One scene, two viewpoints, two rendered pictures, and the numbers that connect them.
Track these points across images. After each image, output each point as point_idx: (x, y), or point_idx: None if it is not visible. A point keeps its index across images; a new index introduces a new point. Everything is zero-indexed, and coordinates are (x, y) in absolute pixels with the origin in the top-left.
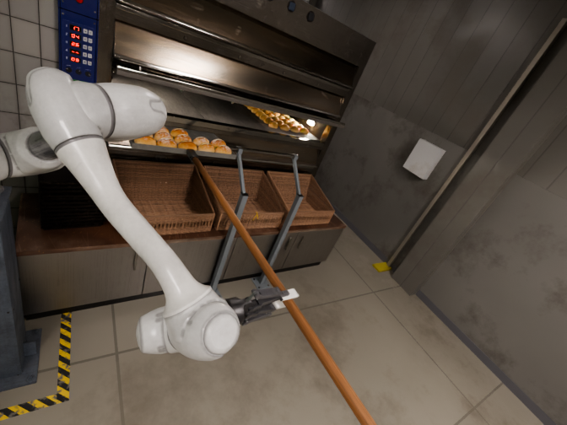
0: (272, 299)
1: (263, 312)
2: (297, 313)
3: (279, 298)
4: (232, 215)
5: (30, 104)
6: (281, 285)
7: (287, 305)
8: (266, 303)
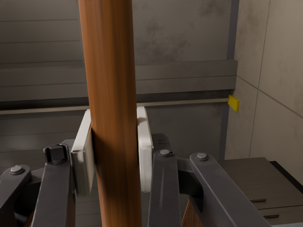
0: (37, 199)
1: (167, 202)
2: (84, 47)
3: (52, 164)
4: None
5: None
6: (98, 194)
7: (107, 113)
8: (60, 223)
